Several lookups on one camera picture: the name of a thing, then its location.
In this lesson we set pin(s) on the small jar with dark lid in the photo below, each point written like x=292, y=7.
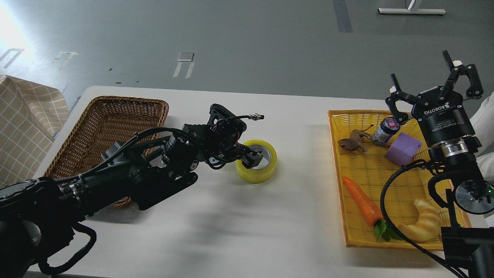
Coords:
x=385, y=131

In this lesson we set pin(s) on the brown wicker basket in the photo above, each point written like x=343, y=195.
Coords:
x=96, y=127

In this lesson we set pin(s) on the toy croissant bread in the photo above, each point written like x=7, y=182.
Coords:
x=428, y=225

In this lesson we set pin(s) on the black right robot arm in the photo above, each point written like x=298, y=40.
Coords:
x=456, y=178

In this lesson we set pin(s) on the purple foam block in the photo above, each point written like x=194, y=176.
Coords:
x=403, y=149

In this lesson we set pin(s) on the yellow clear tape roll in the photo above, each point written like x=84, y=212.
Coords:
x=266, y=168

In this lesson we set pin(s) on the brown toy frog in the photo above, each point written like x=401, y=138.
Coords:
x=352, y=145

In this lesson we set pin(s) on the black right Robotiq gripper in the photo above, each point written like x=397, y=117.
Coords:
x=444, y=116

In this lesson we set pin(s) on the orange toy carrot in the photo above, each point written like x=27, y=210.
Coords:
x=371, y=212

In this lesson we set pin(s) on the white metal stand base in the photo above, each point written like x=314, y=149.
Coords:
x=413, y=8

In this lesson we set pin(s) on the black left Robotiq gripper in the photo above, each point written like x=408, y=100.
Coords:
x=227, y=148

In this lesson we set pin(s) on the yellow plastic woven basket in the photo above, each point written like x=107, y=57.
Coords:
x=370, y=171

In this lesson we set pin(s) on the beige checkered cloth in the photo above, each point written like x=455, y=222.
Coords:
x=30, y=116

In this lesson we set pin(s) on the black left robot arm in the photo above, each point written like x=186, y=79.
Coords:
x=41, y=218

